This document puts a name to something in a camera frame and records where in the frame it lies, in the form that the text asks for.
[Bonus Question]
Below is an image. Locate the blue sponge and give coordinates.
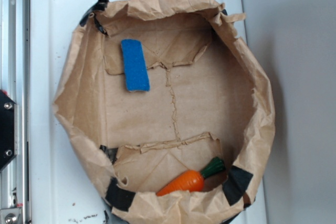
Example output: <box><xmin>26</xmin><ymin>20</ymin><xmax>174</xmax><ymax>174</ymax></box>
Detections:
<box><xmin>121</xmin><ymin>39</ymin><xmax>150</xmax><ymax>92</ymax></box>

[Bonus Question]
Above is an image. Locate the brown paper bag liner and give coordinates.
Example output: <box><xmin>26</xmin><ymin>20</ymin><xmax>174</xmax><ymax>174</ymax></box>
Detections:
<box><xmin>53</xmin><ymin>0</ymin><xmax>275</xmax><ymax>223</ymax></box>

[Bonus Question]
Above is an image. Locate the orange toy carrot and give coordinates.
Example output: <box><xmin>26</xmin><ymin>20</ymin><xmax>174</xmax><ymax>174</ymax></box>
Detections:
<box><xmin>156</xmin><ymin>157</ymin><xmax>226</xmax><ymax>196</ymax></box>

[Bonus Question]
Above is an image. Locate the black mounting bracket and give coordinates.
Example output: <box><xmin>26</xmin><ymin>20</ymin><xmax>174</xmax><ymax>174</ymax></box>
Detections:
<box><xmin>0</xmin><ymin>90</ymin><xmax>17</xmax><ymax>172</ymax></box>

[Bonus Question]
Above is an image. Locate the aluminium frame rail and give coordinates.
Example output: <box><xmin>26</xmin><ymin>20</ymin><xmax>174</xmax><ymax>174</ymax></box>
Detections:
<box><xmin>1</xmin><ymin>0</ymin><xmax>30</xmax><ymax>223</ymax></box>

